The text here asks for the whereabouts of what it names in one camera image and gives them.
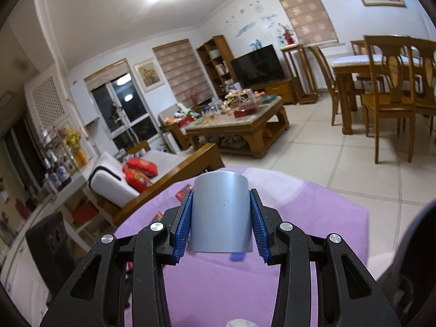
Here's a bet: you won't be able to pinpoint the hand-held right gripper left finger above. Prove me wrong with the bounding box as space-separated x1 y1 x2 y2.
40 190 195 327

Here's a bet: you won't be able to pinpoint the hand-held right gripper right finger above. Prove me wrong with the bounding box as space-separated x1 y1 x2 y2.
250 188 401 327

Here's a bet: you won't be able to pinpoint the red milk carton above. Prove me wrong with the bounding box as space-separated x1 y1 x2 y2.
175 184 192 201

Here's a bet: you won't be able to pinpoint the grey metal can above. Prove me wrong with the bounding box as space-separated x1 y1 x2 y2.
189 172 254 253

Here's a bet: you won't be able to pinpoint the purple tablecloth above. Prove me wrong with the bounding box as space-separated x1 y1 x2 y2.
112 166 372 327

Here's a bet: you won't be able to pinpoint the red box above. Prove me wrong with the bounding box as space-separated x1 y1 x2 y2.
70 200 100 227

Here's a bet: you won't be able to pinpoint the red cushion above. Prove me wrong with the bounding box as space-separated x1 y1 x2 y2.
126 158 159 177
123 167 154 193

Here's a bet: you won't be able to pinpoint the white shelf unit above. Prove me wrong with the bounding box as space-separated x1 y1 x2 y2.
44 163 116 246

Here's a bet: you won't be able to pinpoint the brown beer bottle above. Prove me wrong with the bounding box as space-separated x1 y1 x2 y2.
58 158 73 186
48 160 63 191

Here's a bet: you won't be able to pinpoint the wooden sofa white cushions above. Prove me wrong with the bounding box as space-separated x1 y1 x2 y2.
88 141 226 227

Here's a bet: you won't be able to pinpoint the wooden coffee table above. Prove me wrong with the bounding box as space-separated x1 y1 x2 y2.
186 97 290 159

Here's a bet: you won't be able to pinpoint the wooden armchair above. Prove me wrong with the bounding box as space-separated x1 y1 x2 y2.
158 104 205 154

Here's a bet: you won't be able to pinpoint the yellow artificial flowers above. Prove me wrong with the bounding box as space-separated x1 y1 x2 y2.
63 128 87 167

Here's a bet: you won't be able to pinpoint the red tray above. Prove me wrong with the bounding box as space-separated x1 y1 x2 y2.
233 104 263 118

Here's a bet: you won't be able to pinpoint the window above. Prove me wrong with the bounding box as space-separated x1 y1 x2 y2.
90 73 161 154

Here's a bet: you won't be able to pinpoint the white ornate fruit stand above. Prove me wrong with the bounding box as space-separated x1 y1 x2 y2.
223 89 254 108

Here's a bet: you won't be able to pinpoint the wooden television stand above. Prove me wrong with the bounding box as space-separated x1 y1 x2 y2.
254 78 296 105

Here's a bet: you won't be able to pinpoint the white lattice cabinet door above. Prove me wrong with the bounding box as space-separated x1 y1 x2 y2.
24 73 74 133

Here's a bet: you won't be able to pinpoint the beige roller blind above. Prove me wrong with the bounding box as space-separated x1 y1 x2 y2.
274 0 338 46
84 59 132 89
152 38 203 104

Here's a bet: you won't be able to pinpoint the sunflower painting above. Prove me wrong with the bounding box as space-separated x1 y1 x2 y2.
134 59 163 93

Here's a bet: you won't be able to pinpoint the tall wooden plant stand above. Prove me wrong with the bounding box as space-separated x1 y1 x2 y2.
280 44 319 105

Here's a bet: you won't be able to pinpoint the black television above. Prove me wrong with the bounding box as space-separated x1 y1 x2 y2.
230 44 285 87

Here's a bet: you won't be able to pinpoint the wooden dining chair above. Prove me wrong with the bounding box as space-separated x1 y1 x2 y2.
308 45 341 126
361 34 421 164
405 36 436 126
351 40 375 57

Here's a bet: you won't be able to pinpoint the wooden bookshelf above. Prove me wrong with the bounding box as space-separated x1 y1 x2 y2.
196 35 241 99

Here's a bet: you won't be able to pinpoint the wooden dining table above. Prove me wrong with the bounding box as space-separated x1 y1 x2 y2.
331 54 425 136

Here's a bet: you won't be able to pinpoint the red flower vase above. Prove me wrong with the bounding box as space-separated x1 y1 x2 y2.
281 25 296 46

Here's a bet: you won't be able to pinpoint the white wall boiler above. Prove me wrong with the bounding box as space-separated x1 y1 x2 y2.
70 80 99 126

